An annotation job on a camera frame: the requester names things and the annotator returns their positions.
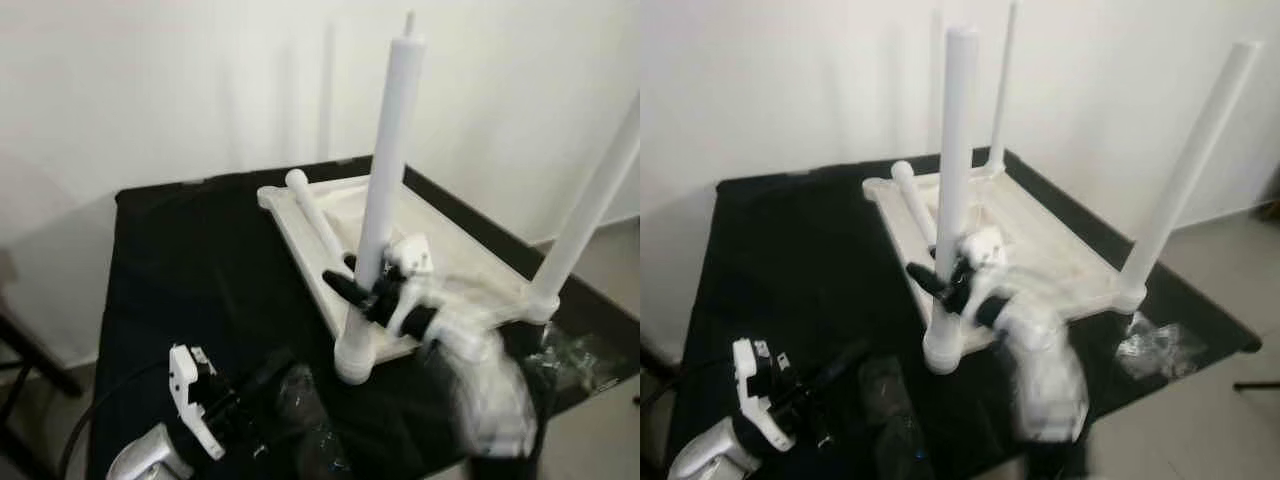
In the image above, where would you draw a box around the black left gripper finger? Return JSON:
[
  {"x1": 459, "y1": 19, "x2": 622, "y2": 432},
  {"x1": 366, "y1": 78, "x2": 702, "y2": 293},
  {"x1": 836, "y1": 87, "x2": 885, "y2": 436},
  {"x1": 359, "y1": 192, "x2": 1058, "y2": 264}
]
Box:
[
  {"x1": 250, "y1": 348, "x2": 301, "y2": 396},
  {"x1": 820, "y1": 340, "x2": 871, "y2": 386}
]

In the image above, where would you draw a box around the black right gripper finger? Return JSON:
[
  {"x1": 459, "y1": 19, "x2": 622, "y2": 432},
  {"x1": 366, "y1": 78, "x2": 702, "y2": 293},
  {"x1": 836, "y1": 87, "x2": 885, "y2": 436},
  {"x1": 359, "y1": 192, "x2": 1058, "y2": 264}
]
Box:
[
  {"x1": 905, "y1": 262, "x2": 956, "y2": 299},
  {"x1": 322, "y1": 270, "x2": 373, "y2": 306}
]

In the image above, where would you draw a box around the cream plastic children table top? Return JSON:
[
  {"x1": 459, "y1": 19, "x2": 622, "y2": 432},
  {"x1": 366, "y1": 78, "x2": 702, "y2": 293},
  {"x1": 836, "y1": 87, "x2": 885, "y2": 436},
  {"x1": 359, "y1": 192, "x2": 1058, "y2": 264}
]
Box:
[
  {"x1": 862, "y1": 160, "x2": 1146, "y2": 376},
  {"x1": 257, "y1": 172, "x2": 561, "y2": 386}
]

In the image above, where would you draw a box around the clear plastic wrap scrap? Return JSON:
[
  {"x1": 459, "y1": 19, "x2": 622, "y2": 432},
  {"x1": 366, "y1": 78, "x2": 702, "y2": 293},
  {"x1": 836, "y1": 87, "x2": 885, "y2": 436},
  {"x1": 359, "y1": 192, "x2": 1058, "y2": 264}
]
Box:
[
  {"x1": 275, "y1": 365, "x2": 351, "y2": 480},
  {"x1": 1115, "y1": 310, "x2": 1211, "y2": 381},
  {"x1": 860, "y1": 355, "x2": 931, "y2": 471},
  {"x1": 540, "y1": 320, "x2": 621, "y2": 391}
]

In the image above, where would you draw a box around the black tablecloth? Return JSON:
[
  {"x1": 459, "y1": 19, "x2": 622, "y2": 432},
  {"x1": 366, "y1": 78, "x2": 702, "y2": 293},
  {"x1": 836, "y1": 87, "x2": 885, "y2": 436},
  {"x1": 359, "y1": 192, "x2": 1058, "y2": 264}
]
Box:
[
  {"x1": 665, "y1": 148, "x2": 1263, "y2": 480},
  {"x1": 88, "y1": 155, "x2": 641, "y2": 480}
]

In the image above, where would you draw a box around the black round stool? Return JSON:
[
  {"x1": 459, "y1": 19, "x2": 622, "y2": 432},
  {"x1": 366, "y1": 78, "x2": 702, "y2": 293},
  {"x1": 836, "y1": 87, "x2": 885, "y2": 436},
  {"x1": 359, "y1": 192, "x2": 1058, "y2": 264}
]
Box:
[{"x1": 0, "y1": 300, "x2": 86, "y2": 480}]

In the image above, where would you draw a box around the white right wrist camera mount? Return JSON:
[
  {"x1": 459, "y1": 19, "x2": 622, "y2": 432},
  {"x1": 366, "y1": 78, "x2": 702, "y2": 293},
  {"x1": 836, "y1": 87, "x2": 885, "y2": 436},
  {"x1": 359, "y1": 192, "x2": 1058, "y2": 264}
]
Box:
[
  {"x1": 385, "y1": 233, "x2": 436, "y2": 336},
  {"x1": 960, "y1": 225, "x2": 1009, "y2": 321}
]

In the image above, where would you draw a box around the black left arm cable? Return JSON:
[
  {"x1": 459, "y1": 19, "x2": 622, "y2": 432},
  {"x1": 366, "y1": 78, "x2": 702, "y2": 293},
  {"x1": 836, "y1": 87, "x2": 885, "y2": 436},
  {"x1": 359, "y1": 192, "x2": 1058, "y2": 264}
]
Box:
[
  {"x1": 640, "y1": 355, "x2": 736, "y2": 411},
  {"x1": 55, "y1": 360, "x2": 171, "y2": 480}
]

